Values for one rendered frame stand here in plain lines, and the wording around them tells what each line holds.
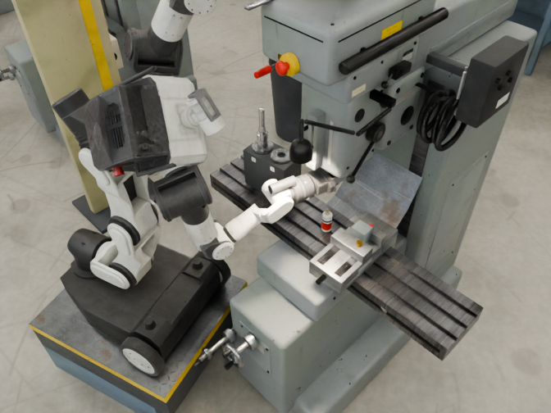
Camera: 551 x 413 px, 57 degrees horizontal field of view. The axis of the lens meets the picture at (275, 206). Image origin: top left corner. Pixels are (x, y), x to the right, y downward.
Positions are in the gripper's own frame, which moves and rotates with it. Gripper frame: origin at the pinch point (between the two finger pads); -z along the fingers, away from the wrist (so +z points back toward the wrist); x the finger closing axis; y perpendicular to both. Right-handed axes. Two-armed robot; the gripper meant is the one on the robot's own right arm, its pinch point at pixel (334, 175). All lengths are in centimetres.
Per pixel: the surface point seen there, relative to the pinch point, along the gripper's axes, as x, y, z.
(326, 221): 0.5, 23.9, 1.1
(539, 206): 17, 122, -187
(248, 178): 41, 26, 15
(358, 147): -9.9, -19.1, -1.3
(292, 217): 14.3, 30.2, 8.5
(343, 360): -19, 103, -1
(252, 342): -14, 58, 43
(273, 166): 27.9, 12.3, 9.6
